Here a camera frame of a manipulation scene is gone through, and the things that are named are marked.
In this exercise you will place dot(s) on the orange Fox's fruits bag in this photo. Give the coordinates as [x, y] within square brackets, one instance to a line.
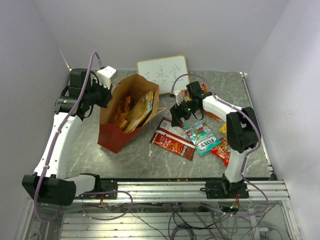
[204, 88]

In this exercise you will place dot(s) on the brown teal chips bag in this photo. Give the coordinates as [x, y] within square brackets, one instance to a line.
[139, 112]

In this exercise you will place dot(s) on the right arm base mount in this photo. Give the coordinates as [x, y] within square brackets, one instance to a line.
[222, 189]

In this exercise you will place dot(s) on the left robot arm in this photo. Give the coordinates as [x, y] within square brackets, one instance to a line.
[48, 183]

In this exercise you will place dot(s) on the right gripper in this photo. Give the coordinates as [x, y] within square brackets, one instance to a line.
[176, 112]

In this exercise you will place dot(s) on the red Doritos bag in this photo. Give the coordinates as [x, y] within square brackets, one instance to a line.
[173, 139]

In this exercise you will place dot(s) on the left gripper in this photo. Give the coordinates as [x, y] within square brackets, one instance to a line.
[108, 94]

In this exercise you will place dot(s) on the teal Fox's candy bag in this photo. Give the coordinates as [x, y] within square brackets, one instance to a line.
[202, 137]

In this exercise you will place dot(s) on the aluminium rail frame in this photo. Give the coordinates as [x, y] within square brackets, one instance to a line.
[159, 195]

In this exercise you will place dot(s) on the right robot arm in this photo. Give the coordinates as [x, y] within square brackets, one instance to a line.
[243, 134]

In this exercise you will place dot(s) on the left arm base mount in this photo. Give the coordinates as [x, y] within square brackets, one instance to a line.
[107, 185]

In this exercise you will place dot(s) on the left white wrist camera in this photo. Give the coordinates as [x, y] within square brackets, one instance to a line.
[106, 76]

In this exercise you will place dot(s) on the red snack mix bag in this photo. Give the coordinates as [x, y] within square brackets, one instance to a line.
[223, 151]

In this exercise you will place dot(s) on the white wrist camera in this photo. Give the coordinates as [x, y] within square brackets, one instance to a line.
[106, 76]
[177, 94]

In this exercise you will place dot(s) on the orange kettle chips bag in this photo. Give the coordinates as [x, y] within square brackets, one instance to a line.
[119, 118]

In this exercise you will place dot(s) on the yellow M&M's bag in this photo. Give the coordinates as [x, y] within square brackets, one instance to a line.
[223, 129]

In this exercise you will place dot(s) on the red brown paper bag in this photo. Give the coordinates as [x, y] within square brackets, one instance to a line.
[134, 103]

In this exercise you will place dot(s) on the small whiteboard yellow frame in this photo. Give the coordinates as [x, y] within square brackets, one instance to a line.
[163, 71]

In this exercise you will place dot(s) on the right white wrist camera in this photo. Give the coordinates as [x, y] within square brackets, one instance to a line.
[177, 94]

